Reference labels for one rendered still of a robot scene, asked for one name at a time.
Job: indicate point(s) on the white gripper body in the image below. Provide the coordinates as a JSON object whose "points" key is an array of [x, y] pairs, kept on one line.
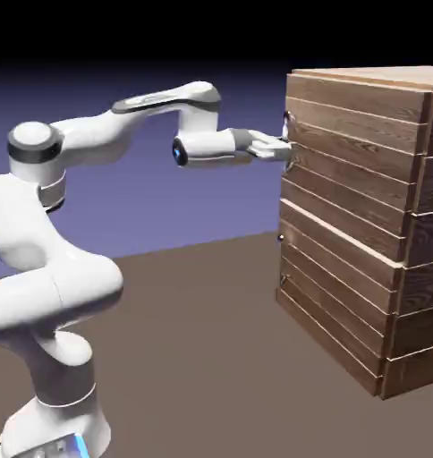
{"points": [[268, 146]]}

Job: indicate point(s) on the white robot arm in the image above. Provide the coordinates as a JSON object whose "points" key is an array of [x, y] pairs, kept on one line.
{"points": [[95, 125]]}

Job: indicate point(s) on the wooden slatted cabinet door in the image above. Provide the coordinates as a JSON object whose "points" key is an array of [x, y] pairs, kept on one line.
{"points": [[334, 286], [349, 157]]}

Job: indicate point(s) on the wooden cabinet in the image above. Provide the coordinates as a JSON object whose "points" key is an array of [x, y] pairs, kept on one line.
{"points": [[427, 222]]}

